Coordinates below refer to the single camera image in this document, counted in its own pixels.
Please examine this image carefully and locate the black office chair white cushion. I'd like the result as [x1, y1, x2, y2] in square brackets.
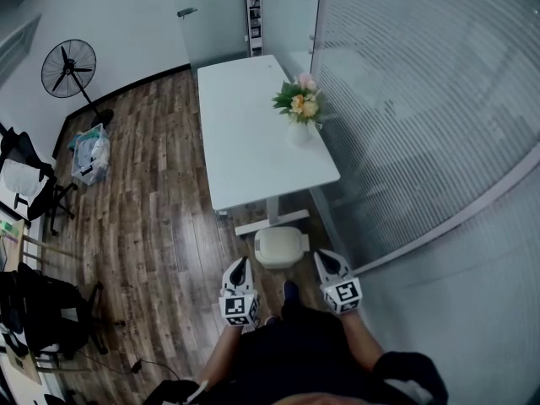
[0, 127, 79, 235]

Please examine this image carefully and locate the white plastic bin lid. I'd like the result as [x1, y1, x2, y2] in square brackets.
[254, 227, 311, 262]

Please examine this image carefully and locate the white table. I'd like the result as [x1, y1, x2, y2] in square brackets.
[197, 54, 342, 236]

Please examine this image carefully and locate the pink and orange flower bouquet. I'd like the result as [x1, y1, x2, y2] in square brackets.
[272, 73, 326, 130]

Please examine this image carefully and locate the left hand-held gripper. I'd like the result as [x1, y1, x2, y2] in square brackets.
[218, 256, 261, 327]

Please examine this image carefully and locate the black floor cable with adapter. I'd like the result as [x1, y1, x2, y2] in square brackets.
[73, 348, 186, 381]

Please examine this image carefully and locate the light wooden desk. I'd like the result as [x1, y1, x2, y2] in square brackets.
[3, 343, 43, 386]
[0, 219, 64, 273]

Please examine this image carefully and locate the cream lidded trash bin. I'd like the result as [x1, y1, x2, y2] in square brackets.
[254, 227, 311, 269]

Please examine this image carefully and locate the clear plastic storage bin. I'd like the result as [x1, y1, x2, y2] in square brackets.
[69, 123, 111, 185]

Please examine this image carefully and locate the person's dark clothed body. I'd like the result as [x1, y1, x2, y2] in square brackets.
[143, 293, 449, 405]

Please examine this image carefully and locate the person's left forearm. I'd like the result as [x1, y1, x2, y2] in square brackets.
[197, 325, 244, 386]

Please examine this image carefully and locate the white vase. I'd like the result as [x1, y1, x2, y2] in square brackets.
[288, 120, 317, 148]

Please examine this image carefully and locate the black standing fan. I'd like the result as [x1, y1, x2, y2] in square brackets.
[40, 39, 115, 129]

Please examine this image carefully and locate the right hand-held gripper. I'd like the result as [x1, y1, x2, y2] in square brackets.
[314, 249, 364, 316]

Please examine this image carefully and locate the person's right forearm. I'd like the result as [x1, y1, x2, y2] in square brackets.
[339, 310, 387, 373]

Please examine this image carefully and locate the narrow white shelf rack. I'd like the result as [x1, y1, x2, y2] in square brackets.
[244, 0, 265, 57]

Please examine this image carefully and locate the black mesh office chair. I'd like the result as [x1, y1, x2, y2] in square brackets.
[0, 262, 109, 362]

